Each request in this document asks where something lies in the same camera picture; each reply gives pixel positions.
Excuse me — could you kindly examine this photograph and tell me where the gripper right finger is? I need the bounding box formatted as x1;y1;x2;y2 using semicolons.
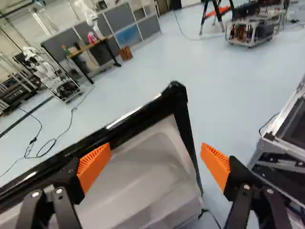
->
200;142;293;229

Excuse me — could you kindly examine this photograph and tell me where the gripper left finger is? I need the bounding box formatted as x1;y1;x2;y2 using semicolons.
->
15;142;112;229

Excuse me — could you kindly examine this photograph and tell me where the black framed white fridge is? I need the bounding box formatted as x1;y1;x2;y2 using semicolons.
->
0;81;206;229

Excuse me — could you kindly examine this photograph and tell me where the white robot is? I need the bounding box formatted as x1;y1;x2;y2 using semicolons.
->
22;46;83;104

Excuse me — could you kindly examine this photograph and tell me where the wooden desk with black legs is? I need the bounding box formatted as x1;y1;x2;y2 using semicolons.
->
63;34;122;85

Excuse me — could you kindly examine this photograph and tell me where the metal equipment cart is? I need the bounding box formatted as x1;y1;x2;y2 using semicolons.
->
224;4;282;49

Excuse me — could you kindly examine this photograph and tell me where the grey office partition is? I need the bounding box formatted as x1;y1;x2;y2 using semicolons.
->
40;1;162;63

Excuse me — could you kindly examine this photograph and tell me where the black folding stand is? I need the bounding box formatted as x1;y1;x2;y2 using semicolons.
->
198;0;236;36

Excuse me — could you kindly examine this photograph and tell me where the black floor cable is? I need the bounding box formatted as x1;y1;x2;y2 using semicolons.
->
0;83;96;178

